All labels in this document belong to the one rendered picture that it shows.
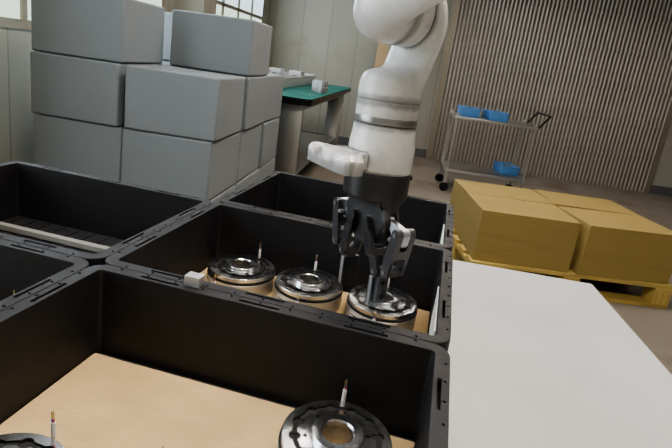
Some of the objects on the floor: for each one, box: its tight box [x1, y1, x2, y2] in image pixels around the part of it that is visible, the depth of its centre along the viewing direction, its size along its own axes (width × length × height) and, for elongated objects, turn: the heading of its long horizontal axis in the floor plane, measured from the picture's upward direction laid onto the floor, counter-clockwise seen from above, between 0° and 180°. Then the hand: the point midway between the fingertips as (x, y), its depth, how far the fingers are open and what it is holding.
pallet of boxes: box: [30, 0, 284, 203], centre depth 304 cm, size 134×93×133 cm
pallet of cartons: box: [450, 179, 672, 309], centre depth 344 cm, size 134×98×47 cm
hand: (361, 282), depth 61 cm, fingers open, 5 cm apart
